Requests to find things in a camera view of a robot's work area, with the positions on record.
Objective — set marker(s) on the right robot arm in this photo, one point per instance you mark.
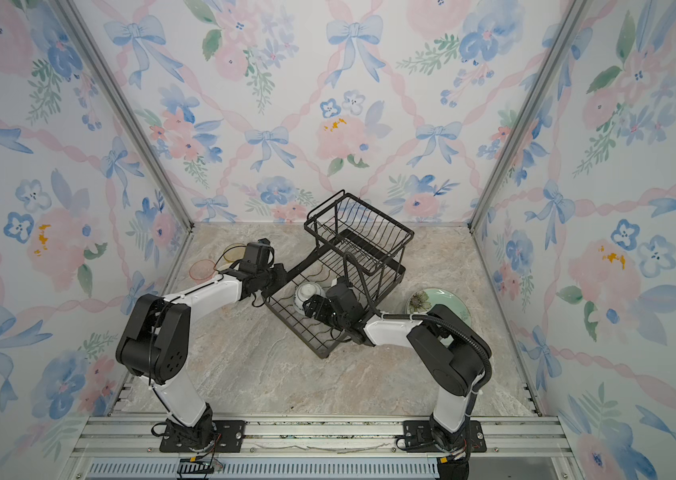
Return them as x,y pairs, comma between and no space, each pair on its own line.
456,357

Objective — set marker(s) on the black wire dish rack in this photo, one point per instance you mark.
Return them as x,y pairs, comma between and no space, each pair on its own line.
355,242

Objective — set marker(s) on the aluminium corner post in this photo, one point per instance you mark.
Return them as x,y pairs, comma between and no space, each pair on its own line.
71,19
537,94

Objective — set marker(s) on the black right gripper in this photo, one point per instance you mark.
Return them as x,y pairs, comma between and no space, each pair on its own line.
316,302

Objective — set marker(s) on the aluminium corner post left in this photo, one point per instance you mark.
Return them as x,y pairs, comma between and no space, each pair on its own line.
71,19

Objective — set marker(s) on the green plate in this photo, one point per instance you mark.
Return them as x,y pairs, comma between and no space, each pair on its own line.
422,301

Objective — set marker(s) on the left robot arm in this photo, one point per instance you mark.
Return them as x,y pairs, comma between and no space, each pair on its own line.
155,344

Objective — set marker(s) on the blue floral bowl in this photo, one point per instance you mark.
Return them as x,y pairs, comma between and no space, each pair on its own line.
305,292

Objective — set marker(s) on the aluminium corner post right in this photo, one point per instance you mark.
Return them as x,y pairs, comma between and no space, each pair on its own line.
537,94

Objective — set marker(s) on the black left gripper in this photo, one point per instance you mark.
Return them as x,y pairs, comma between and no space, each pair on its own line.
283,277

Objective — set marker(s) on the pink glass cup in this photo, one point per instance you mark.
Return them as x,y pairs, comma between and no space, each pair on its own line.
202,270

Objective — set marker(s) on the yellow glass cup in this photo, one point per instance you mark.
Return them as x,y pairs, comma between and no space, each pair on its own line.
231,254

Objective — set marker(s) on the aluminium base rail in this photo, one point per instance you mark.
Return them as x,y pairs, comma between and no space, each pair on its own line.
322,447

